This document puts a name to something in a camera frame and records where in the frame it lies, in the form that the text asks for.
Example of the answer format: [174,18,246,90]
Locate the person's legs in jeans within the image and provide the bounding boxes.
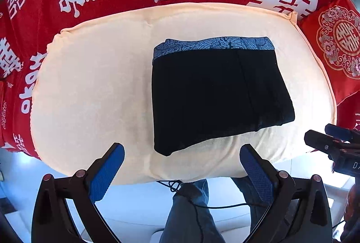
[162,178,226,243]

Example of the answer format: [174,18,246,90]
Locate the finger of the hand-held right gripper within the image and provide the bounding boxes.
[304,130,339,155]
[324,123,355,144]

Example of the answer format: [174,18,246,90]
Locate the black pants with patterned waistband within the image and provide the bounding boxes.
[151,36,296,157]

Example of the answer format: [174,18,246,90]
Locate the cream cushion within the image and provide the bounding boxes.
[30,2,338,186]

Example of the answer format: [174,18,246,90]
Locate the red floral cushion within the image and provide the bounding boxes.
[299,0,360,108]

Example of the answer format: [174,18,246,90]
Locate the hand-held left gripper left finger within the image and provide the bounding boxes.
[32,142,125,243]

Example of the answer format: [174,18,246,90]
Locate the person's right leg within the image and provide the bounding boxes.
[231,174,271,231]

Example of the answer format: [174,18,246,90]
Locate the black cable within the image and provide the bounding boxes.
[156,180,270,243]

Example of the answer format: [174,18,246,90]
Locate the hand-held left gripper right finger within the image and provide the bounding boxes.
[240,144,333,243]

